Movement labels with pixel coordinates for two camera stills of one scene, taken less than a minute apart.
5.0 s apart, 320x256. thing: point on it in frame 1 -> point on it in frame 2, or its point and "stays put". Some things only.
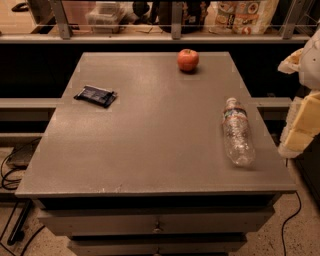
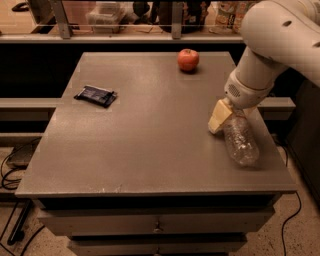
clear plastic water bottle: (237, 134) stays put
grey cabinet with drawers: (151, 175) stays put
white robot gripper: (311, 65) -> (244, 95)
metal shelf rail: (176, 37) stays put
